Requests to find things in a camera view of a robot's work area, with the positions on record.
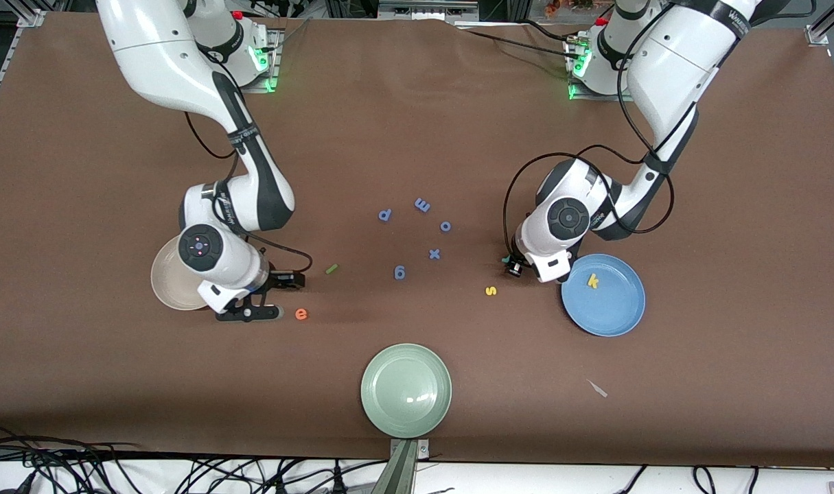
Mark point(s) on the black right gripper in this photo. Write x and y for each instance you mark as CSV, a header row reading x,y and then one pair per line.
x,y
277,279

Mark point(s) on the yellow letter k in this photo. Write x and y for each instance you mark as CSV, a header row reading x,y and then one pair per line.
x,y
592,280

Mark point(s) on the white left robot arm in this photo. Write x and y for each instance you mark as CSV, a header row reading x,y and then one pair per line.
x,y
670,68

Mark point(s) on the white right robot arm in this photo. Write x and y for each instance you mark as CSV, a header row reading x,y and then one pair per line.
x,y
156,55

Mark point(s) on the blue round plate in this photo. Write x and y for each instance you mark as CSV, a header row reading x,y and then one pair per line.
x,y
609,305

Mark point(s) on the blue letter a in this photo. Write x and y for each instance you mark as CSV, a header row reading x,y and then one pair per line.
x,y
386,217

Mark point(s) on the blue letter m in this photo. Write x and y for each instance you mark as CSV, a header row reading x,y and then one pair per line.
x,y
422,205

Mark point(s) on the beige round plate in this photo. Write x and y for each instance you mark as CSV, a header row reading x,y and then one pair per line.
x,y
164,281

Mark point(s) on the white tape scrap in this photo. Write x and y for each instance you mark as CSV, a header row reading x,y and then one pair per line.
x,y
598,389

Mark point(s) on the green round plate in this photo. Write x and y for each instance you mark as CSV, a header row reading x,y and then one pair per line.
x,y
406,390

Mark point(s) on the brown table cover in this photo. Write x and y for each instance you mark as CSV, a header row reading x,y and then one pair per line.
x,y
416,137

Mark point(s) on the orange background object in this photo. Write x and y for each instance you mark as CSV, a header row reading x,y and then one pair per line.
x,y
571,4

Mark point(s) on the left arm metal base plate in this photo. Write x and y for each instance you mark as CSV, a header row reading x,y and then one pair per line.
x,y
595,97

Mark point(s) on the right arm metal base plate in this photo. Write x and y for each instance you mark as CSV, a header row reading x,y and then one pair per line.
x,y
275,65

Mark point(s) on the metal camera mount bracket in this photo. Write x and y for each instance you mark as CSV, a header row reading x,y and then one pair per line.
x,y
403,473

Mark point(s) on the aluminium profile frame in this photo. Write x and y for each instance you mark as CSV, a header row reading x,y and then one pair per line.
x,y
427,8

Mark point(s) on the aluminium table corner rail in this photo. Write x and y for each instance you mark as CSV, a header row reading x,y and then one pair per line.
x,y
31,19
816,36

